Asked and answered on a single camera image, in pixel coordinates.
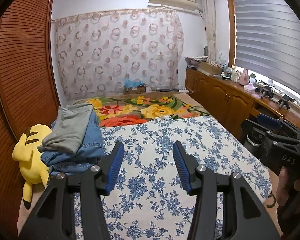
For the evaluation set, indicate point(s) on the cardboard box with blue items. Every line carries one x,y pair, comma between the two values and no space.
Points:
134,87

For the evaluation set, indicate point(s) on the cardboard box on cabinet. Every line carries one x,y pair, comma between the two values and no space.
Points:
209,69

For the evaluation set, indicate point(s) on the yellow Pikachu plush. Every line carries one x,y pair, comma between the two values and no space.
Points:
26,153

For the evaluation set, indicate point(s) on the pink circle patterned curtain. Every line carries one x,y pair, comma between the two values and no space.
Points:
103,52

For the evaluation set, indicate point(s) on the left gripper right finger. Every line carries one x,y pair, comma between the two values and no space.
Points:
244,216

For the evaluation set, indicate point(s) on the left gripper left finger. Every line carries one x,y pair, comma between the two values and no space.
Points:
53,215

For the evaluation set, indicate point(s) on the colourful floral blanket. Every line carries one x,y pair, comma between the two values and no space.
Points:
137,109

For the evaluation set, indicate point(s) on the blue denim jeans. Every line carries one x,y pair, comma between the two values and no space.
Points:
89,153

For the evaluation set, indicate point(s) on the blue floral white bedspread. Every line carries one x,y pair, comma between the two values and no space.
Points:
148,201

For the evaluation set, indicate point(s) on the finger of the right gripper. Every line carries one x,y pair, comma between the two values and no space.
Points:
269,122
287,134

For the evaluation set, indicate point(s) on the grey-green pants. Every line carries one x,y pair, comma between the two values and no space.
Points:
69,130

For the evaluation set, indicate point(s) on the pink bottle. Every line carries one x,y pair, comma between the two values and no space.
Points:
244,77

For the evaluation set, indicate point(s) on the stack of papers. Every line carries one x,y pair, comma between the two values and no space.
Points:
194,62

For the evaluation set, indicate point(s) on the grey zebra window blind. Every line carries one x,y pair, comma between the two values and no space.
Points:
268,40

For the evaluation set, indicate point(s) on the wooden sideboard cabinet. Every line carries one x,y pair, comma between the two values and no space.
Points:
230,104

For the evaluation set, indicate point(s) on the brown louvered wardrobe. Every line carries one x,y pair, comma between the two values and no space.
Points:
28,94

